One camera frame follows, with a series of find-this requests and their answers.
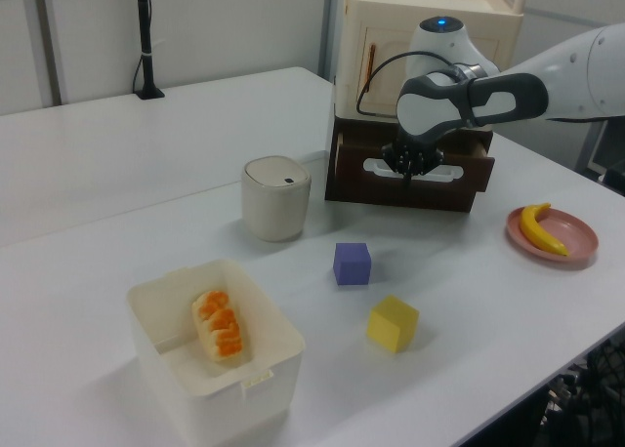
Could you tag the bread with orange topping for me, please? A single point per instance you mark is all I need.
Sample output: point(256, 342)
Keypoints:
point(220, 327)

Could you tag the beige lidded trash can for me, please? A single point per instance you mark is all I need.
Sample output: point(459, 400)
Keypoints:
point(276, 203)

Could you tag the black chair base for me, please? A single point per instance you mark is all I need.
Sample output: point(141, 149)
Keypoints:
point(595, 393)

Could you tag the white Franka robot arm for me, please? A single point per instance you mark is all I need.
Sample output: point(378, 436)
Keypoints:
point(561, 61)

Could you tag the purple cube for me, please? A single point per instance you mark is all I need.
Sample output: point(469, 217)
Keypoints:
point(351, 265)

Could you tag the white plastic container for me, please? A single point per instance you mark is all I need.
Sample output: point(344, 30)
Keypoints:
point(220, 398)

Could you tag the black pole stand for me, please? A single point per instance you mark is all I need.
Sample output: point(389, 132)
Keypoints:
point(145, 37)

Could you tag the cream cabinet with brown base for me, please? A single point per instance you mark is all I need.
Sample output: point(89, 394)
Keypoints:
point(381, 22)

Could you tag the yellow cube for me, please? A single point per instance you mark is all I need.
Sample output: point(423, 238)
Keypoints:
point(390, 326)

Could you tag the yellow banana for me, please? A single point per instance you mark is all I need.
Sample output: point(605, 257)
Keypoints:
point(534, 232)

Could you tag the pink plate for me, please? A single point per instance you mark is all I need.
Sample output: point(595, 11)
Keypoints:
point(576, 232)

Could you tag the grey metal frame post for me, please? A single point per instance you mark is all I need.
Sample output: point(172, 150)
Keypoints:
point(593, 144)

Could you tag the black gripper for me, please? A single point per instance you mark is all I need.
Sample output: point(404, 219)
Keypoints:
point(412, 147)

